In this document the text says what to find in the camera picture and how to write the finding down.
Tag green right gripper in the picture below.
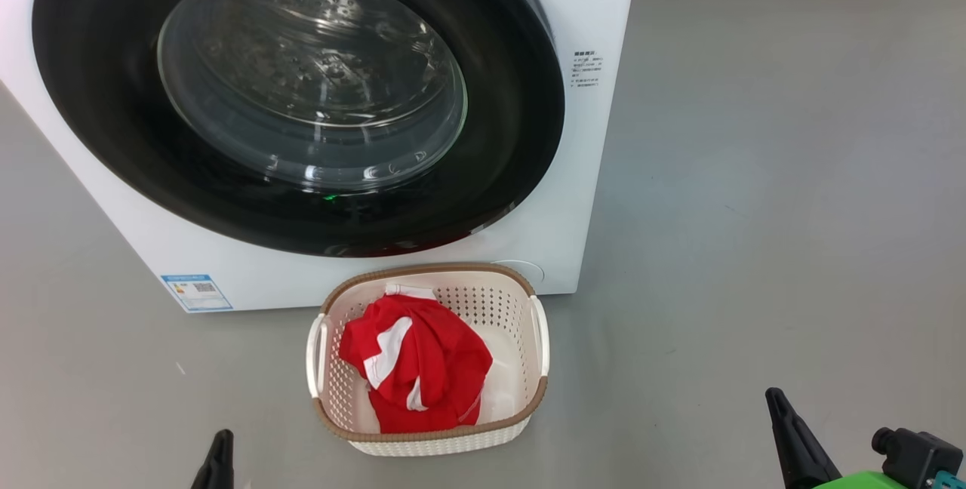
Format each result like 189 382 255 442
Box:
765 387 906 489

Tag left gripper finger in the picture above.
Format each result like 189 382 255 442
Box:
190 429 235 489

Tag red and white garment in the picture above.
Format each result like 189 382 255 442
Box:
339 285 494 435

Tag washing machine door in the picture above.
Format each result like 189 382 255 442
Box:
32 0 565 257

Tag cream perforated basket brown rim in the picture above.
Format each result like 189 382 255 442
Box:
306 263 550 457

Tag blue energy label sticker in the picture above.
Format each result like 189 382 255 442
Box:
160 273 233 313

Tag round drain filter cover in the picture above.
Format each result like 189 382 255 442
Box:
491 260 544 286

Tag small printed text label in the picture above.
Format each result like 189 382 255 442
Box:
571 51 605 90

